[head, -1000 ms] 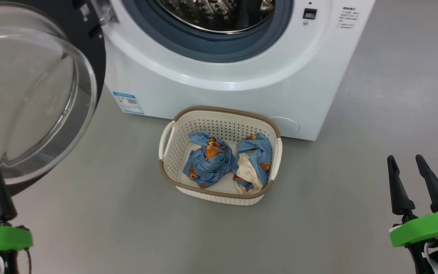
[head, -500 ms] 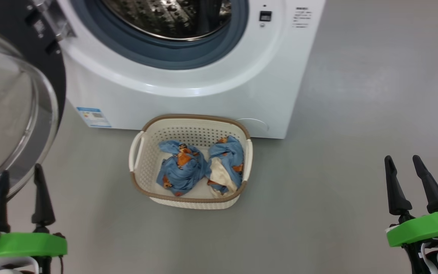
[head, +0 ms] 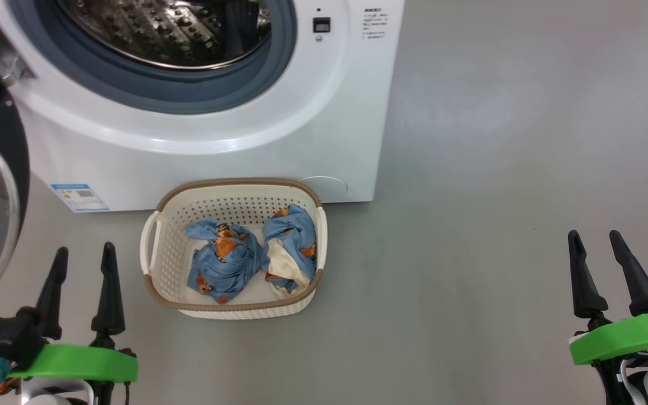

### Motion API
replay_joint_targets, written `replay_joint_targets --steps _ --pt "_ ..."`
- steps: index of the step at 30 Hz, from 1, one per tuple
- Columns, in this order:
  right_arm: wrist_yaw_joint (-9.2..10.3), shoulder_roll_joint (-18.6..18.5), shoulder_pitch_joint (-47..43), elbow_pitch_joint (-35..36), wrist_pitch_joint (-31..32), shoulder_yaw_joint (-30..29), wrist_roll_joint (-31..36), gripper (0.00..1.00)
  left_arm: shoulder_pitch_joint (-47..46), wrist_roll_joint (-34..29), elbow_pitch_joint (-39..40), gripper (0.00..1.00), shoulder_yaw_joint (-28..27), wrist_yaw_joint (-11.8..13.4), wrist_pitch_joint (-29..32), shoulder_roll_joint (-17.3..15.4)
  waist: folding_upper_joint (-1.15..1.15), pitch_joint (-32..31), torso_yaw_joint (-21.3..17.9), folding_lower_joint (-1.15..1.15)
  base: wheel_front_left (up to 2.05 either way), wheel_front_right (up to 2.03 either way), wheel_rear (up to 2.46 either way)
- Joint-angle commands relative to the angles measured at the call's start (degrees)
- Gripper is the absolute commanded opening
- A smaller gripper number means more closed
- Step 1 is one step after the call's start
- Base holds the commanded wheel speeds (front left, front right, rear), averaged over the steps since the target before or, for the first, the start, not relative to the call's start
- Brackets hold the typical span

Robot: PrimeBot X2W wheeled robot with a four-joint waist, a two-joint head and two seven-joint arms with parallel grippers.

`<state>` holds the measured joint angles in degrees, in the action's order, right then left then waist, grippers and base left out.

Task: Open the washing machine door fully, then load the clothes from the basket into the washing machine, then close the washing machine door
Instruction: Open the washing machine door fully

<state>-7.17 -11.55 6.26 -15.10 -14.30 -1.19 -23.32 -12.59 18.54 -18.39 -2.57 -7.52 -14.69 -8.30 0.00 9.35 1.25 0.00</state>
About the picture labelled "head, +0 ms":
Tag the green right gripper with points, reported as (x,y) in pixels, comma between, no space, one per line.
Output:
(622,337)

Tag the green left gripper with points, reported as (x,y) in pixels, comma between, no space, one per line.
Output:
(76,363)

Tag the blue garment with orange print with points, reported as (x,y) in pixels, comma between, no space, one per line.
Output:
(228,270)

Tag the blue garment with cream lining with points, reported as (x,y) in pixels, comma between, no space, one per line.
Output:
(296,230)

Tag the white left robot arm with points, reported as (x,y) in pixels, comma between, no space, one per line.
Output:
(48,400)

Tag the white front-load washing machine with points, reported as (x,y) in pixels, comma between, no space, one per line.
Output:
(245,157)

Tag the stainless steel washing machine drum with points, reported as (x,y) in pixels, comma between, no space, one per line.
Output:
(161,34)

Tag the blue energy label sticker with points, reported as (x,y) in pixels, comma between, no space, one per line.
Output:
(79,198)

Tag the cream perforated laundry basket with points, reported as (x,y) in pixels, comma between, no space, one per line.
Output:
(234,197)

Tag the round white filter cover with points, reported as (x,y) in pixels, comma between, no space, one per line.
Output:
(332,188)

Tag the printed text label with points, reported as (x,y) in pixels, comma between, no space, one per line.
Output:
(374,22)

